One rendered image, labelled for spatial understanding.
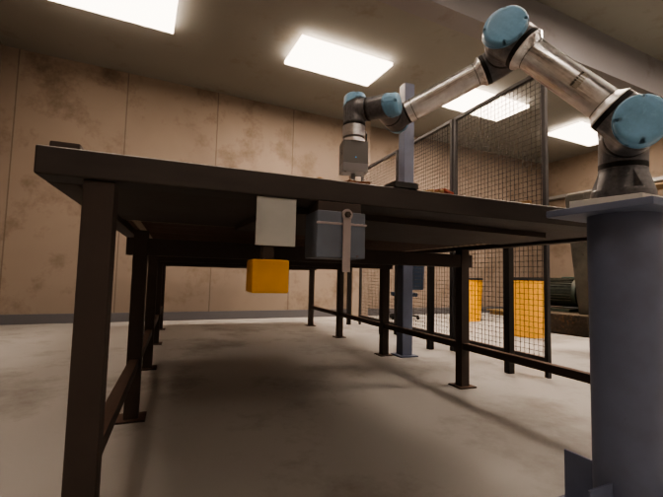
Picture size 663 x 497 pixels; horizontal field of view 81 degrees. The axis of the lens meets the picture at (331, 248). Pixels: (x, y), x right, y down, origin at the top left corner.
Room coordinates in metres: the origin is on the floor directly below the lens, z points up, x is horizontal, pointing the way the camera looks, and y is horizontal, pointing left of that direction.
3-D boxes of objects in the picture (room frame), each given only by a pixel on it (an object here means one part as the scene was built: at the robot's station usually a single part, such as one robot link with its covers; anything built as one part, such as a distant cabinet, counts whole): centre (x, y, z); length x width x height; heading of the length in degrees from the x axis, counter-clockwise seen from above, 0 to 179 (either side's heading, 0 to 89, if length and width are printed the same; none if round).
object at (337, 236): (1.03, -0.01, 0.77); 0.14 x 0.11 x 0.18; 111
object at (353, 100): (1.28, -0.07, 1.22); 0.09 x 0.08 x 0.11; 64
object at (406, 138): (3.42, -0.65, 1.20); 0.17 x 0.17 x 2.40; 21
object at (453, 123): (4.15, -0.97, 1.11); 3.04 x 0.03 x 2.21; 21
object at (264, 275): (0.96, 0.16, 0.74); 0.09 x 0.08 x 0.24; 111
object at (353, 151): (1.29, -0.07, 1.06); 0.10 x 0.09 x 0.16; 12
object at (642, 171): (1.08, -0.81, 0.95); 0.15 x 0.15 x 0.10
